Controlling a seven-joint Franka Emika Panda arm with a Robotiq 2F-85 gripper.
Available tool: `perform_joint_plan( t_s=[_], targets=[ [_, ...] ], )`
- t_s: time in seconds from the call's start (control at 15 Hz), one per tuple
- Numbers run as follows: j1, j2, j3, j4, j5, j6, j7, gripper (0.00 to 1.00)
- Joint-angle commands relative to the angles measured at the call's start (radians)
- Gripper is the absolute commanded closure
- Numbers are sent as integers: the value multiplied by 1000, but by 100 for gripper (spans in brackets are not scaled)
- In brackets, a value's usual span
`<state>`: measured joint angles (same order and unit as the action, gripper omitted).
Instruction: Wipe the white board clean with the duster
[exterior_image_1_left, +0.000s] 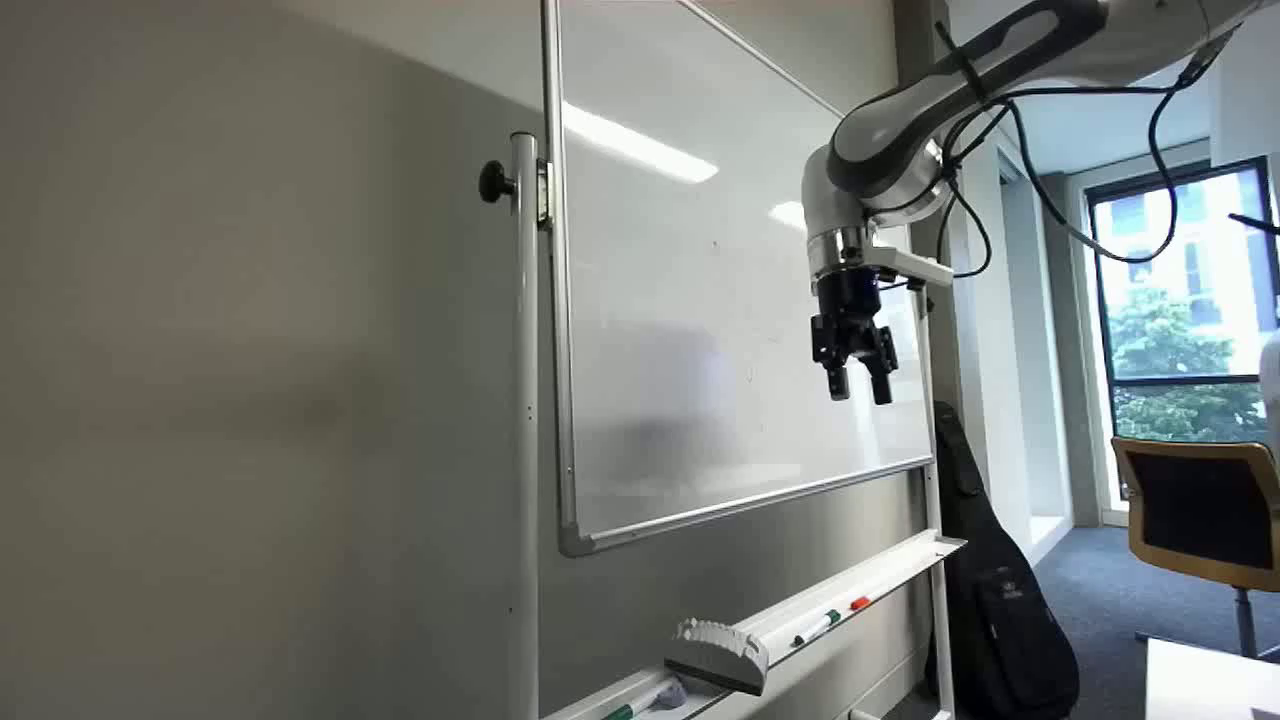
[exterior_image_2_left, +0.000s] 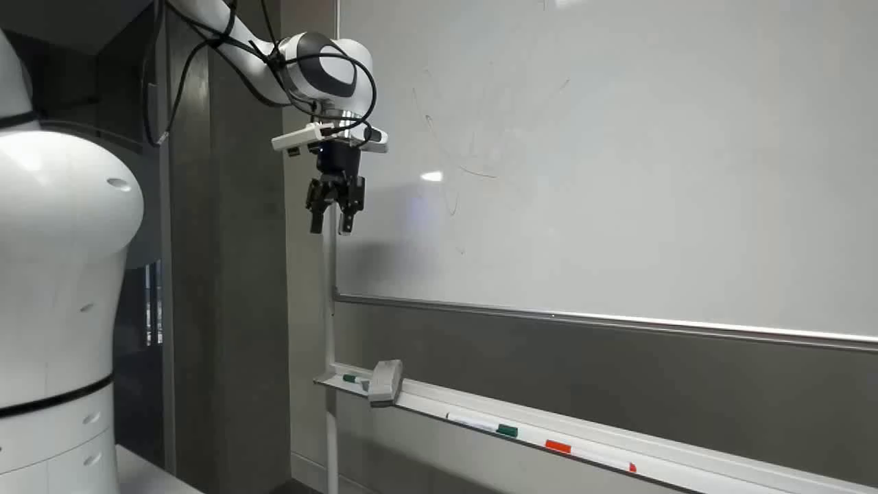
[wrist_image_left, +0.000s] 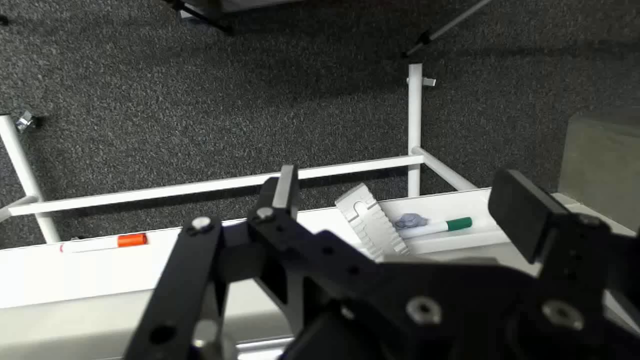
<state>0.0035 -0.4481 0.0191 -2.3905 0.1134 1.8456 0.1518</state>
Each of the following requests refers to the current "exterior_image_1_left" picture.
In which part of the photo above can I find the black guitar bag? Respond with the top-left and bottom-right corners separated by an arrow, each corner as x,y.
934,398 -> 1084,720

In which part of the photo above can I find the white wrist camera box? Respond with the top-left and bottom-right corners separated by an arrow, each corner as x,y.
859,239 -> 960,293

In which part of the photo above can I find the wooden chair with dark back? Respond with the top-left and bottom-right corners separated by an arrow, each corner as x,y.
1113,437 -> 1280,656

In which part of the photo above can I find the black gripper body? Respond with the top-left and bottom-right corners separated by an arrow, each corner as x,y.
808,266 -> 901,366

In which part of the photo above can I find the green capped white marker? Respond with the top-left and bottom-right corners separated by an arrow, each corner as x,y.
791,608 -> 847,653

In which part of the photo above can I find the white marker tray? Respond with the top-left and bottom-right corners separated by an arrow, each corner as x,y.
545,532 -> 972,720

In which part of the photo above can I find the black round stand knob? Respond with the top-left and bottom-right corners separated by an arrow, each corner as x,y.
475,156 -> 520,207

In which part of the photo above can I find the white whiteboard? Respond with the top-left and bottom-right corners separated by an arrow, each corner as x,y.
540,0 -> 936,558

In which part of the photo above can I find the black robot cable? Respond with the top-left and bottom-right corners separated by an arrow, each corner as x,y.
934,18 -> 1253,284

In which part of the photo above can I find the black framed window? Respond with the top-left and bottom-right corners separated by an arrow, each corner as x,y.
1084,156 -> 1278,452

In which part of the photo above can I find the grey whiteboard duster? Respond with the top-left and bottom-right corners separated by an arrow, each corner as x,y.
664,617 -> 778,699

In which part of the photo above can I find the white whiteboard stand frame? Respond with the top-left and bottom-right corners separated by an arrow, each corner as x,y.
509,130 -> 960,720

